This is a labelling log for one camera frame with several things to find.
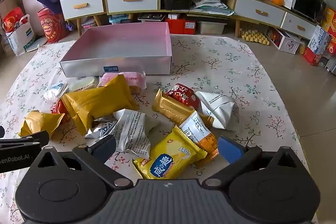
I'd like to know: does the orange red box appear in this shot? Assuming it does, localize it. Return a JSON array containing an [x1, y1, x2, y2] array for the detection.
[[321, 8, 336, 38]]

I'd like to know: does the white blue snack packet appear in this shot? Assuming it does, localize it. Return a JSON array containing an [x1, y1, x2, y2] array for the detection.
[[43, 82, 69, 103]]

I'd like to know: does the red gift bag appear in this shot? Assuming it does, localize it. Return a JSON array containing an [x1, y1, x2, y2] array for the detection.
[[2, 7, 25, 33]]

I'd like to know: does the white shopping bag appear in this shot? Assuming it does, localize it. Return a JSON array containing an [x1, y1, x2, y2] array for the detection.
[[5, 14, 36, 56]]

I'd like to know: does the small yellow snack packet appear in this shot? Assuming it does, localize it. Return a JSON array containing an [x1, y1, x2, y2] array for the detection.
[[19, 110, 65, 139]]

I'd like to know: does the pink cardboard box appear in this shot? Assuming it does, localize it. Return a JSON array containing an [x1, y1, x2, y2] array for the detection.
[[60, 21, 173, 78]]

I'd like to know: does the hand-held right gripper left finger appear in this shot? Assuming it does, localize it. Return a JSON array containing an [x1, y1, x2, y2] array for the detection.
[[30, 134, 133, 189]]

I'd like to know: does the red printed bucket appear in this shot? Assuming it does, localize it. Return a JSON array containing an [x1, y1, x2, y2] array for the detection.
[[37, 7, 71, 44]]

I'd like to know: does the red white snack packet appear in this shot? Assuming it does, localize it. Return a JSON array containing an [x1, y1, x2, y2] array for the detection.
[[165, 83, 200, 109]]

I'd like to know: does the yellow egg tray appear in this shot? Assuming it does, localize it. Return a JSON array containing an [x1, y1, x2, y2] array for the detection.
[[240, 27, 270, 46]]

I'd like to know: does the storage bin orange handle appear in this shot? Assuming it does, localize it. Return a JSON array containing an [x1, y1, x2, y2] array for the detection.
[[138, 13, 166, 23]]

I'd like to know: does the white patterned carton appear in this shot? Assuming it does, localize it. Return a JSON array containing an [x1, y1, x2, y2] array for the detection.
[[274, 28, 302, 54]]

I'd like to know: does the long wooden TV cabinet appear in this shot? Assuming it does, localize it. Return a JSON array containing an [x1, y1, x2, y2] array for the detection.
[[104, 0, 327, 42]]

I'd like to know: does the blue lid storage bin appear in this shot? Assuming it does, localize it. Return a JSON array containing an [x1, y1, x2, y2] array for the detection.
[[108, 13, 132, 25]]

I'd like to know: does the white printed snack packet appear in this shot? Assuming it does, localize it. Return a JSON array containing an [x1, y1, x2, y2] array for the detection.
[[112, 109, 161, 158]]

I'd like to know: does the yellow blue snack packet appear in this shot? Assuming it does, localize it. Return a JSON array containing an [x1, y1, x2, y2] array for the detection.
[[132, 126, 208, 180]]

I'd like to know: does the red storage box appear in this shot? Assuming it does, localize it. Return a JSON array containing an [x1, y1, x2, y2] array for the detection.
[[165, 18, 196, 35]]

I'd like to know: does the pink snack packet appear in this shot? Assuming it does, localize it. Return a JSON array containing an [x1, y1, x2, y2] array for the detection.
[[98, 70, 147, 94]]

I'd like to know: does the silver blue-lettered snack packet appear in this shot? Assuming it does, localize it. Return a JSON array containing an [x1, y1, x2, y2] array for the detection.
[[84, 118, 120, 140]]

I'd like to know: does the large yellow snack packet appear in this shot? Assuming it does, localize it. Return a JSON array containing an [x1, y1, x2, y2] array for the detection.
[[62, 74, 140, 136]]

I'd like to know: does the white microwave oven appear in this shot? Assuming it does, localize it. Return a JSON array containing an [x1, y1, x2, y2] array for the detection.
[[290, 0, 327, 25]]

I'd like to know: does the pile of white papers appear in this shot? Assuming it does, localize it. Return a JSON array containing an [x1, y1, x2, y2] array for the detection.
[[193, 0, 235, 16]]

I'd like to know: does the blue white carton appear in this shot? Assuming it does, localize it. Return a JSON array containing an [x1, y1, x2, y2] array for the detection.
[[310, 25, 331, 56]]

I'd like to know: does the clear storage bin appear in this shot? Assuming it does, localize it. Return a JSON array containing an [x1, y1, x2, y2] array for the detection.
[[197, 21, 227, 35], [81, 15, 98, 28]]

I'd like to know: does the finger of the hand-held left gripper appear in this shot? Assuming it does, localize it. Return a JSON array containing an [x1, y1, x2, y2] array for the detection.
[[0, 131, 50, 148]]

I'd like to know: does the gold snack bar packet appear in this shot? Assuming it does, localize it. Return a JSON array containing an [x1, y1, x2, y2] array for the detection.
[[152, 88, 215, 128]]

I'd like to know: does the red gift box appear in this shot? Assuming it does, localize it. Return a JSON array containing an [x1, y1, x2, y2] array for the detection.
[[303, 46, 327, 66]]

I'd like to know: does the white orange snack packet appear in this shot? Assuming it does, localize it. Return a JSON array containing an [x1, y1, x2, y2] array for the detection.
[[178, 110, 220, 161]]

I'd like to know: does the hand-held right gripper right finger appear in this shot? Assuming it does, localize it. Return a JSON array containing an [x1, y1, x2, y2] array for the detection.
[[202, 135, 300, 188]]

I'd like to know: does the floral tablecloth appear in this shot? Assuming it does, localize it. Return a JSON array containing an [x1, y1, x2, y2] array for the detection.
[[0, 34, 311, 216]]

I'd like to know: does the silver white snack packet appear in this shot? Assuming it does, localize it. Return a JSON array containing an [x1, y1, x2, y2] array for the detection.
[[195, 91, 240, 131]]

